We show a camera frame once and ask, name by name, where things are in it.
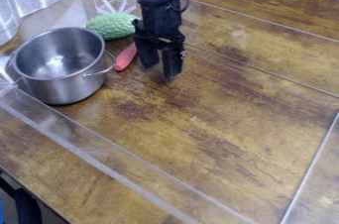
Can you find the green bumpy toy vegetable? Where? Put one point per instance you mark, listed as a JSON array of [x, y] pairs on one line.
[[112, 25]]

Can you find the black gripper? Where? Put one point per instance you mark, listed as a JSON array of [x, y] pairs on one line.
[[157, 33]]

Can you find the clear acrylic table barrier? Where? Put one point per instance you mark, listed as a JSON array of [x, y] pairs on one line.
[[215, 144]]

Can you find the black table leg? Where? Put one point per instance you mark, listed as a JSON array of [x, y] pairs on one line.
[[27, 206]]

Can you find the stainless steel pot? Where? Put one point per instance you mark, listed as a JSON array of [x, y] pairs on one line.
[[60, 65]]

